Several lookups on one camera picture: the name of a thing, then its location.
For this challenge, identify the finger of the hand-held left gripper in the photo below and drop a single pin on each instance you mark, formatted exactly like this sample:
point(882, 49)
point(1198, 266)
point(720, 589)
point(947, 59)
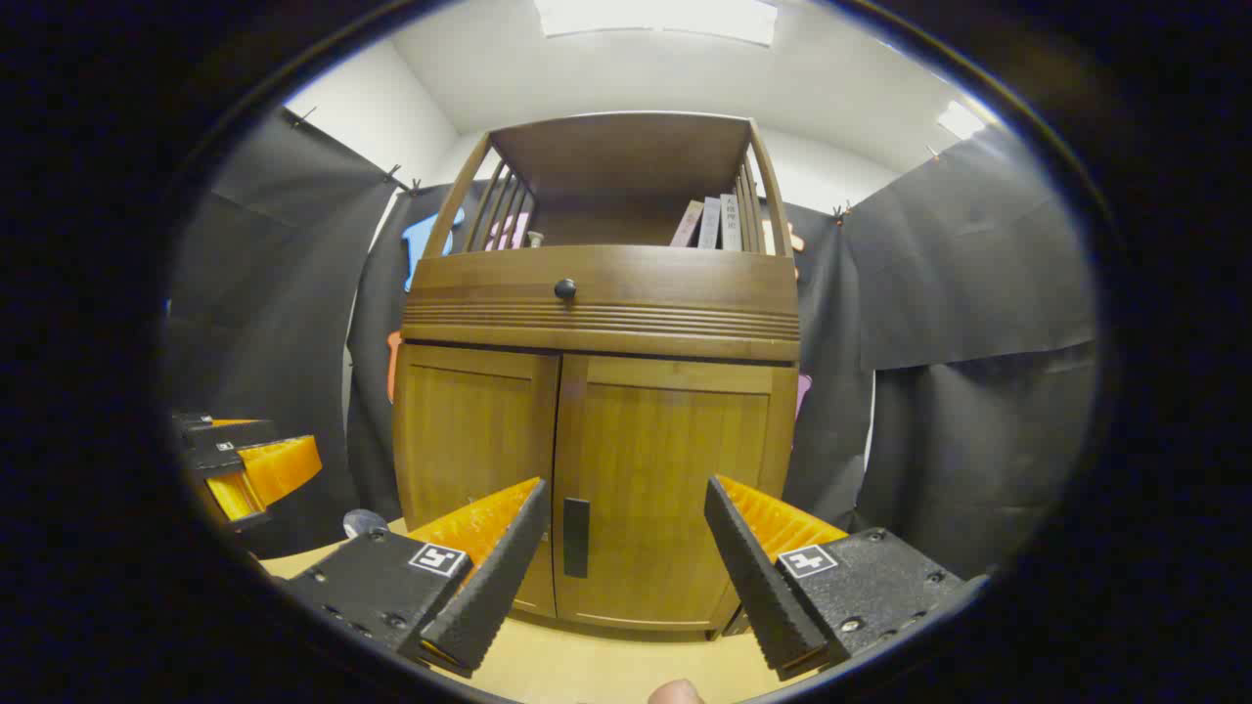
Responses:
point(279, 467)
point(240, 434)

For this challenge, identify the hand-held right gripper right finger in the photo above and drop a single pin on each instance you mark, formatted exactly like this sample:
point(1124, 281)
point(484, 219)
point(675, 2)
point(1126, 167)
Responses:
point(758, 587)

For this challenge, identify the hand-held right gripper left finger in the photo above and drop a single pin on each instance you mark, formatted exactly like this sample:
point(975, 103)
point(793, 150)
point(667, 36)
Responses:
point(489, 587)

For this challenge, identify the wooden double-door shoe cabinet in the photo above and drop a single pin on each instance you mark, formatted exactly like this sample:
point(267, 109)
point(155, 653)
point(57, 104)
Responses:
point(626, 156)

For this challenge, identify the wooden drawer with black knob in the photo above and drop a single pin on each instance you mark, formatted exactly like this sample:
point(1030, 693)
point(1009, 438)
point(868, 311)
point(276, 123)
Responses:
point(665, 293)

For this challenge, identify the black backdrop cloth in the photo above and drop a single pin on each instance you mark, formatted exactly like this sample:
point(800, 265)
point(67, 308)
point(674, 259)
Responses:
point(978, 293)

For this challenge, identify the small ceiling light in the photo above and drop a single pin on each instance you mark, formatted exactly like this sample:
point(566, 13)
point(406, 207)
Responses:
point(961, 119)

